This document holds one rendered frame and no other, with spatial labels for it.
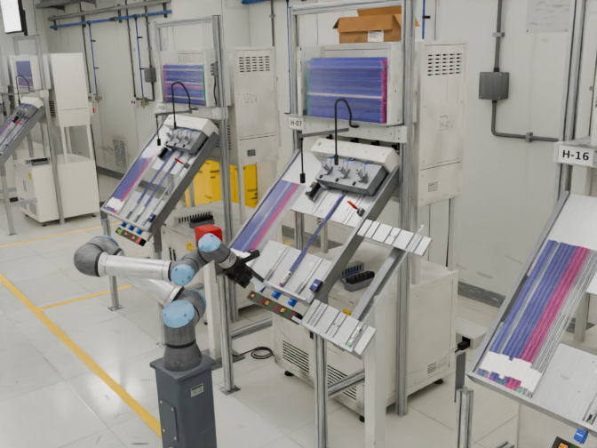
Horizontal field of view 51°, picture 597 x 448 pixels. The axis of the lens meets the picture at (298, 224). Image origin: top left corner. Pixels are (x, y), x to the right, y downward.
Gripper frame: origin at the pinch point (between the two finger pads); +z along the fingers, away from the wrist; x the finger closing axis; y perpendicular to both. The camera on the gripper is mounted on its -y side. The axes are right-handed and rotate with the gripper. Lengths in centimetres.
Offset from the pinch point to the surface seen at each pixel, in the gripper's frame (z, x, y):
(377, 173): 4, 17, -65
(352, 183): 3, 8, -57
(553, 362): 9, 119, -16
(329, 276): 9.6, 21.0, -16.3
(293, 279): 9.9, 3.8, -9.2
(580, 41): -27, 96, -108
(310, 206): 9.9, -14.7, -44.4
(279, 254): 9.9, -13.6, -17.3
